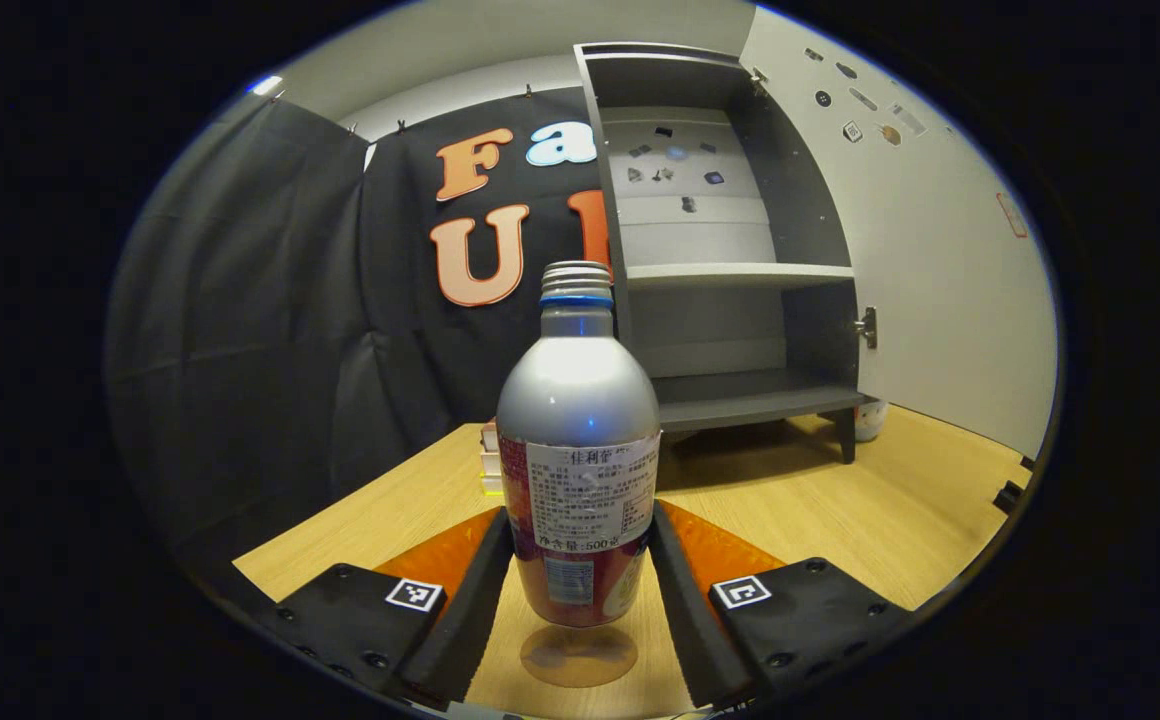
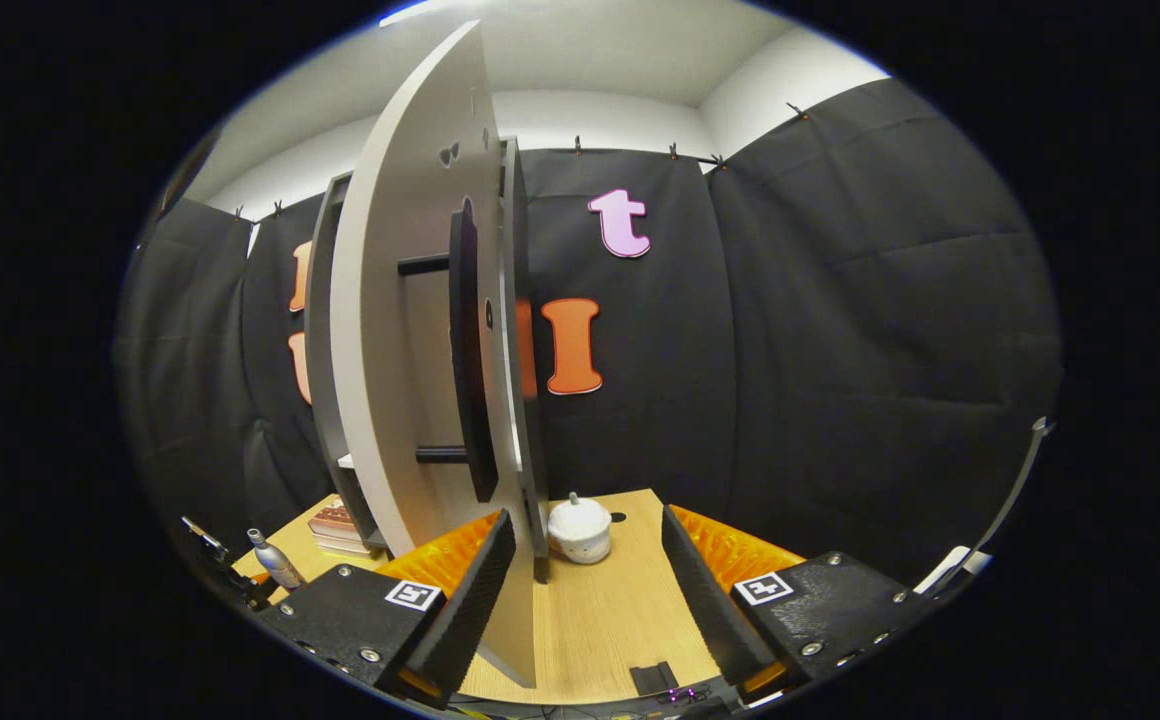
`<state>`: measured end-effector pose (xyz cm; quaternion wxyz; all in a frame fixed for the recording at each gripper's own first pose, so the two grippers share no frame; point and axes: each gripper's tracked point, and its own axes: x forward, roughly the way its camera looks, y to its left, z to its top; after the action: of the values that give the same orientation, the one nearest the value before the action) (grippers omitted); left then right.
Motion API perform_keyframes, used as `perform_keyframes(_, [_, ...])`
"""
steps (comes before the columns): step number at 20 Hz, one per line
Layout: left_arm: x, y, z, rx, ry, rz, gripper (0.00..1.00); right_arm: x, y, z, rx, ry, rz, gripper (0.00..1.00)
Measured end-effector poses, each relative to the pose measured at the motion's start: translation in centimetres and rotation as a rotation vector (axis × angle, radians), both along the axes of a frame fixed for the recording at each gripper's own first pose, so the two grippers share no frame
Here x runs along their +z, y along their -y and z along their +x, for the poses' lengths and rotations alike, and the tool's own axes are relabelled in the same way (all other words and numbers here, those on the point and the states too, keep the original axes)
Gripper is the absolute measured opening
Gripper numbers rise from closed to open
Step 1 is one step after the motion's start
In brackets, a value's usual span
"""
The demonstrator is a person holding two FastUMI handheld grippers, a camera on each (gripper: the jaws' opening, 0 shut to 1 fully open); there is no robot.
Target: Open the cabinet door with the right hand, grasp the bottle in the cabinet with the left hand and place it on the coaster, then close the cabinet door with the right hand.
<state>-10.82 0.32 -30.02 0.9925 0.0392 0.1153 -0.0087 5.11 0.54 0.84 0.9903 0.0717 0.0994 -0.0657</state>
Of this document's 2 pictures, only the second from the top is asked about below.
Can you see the white bar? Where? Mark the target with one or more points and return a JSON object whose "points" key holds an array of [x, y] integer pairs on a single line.
{"points": [[950, 570]]}

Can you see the red brown cover book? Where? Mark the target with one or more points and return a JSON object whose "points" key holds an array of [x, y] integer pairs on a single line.
{"points": [[335, 520]]}

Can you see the white lidded pot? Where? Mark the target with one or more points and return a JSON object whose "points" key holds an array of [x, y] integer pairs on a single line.
{"points": [[580, 535]]}

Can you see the black backdrop cloth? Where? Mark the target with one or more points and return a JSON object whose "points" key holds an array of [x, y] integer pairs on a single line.
{"points": [[840, 350]]}

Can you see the beige cabinet door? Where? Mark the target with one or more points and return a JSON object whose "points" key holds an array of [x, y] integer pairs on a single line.
{"points": [[380, 350]]}

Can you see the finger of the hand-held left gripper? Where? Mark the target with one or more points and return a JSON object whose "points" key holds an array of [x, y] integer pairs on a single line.
{"points": [[252, 593]]}

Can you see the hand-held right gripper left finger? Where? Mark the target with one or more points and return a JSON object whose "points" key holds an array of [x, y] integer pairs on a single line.
{"points": [[470, 600]]}

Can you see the small black block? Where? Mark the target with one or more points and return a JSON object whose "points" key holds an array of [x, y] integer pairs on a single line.
{"points": [[654, 678]]}

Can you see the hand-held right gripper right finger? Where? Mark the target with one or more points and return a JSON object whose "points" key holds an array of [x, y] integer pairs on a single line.
{"points": [[710, 600]]}

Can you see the white paged book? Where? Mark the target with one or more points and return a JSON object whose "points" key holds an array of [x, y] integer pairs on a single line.
{"points": [[340, 543]]}

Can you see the long ceiling light panel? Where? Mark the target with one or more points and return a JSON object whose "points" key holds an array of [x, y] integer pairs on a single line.
{"points": [[420, 10]]}

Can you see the silver grey bottle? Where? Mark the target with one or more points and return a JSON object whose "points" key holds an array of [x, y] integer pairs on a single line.
{"points": [[275, 565]]}

